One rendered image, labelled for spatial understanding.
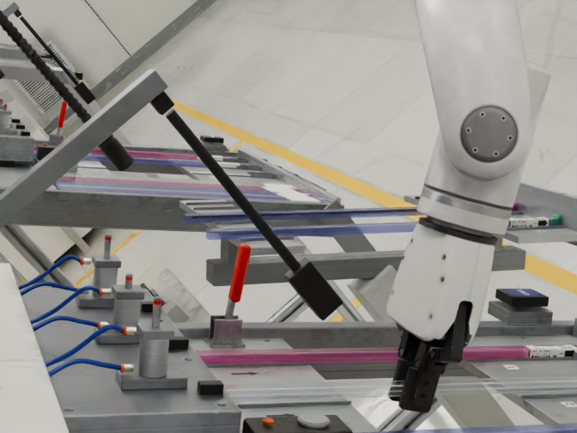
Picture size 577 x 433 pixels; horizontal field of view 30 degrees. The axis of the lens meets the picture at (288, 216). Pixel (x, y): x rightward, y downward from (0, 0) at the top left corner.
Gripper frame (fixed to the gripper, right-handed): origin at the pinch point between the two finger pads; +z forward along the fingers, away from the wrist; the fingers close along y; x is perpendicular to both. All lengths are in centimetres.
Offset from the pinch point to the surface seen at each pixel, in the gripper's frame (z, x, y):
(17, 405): 0.1, -39.0, 20.0
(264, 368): 3.3, -11.6, -8.9
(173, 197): 0, -2, -96
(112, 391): 0.7, -31.3, 12.4
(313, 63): -40, 144, -438
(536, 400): -1.0, 12.4, 1.8
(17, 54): -1, 14, -596
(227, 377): 4.0, -15.9, -6.7
